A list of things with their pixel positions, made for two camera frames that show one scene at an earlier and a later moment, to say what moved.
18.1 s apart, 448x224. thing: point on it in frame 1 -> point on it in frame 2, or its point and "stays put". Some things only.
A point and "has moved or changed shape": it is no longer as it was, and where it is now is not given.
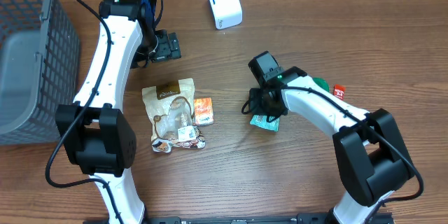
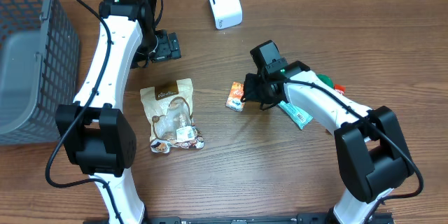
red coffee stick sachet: (339, 92) stays put
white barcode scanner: (225, 2) stays put
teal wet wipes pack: (262, 121) has moved or changed shape
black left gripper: (167, 47) stays put
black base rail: (303, 218) stays put
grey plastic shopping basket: (40, 58) stays put
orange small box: (204, 114) -> (234, 101)
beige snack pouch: (170, 107) stays put
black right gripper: (256, 108) -> (250, 94)
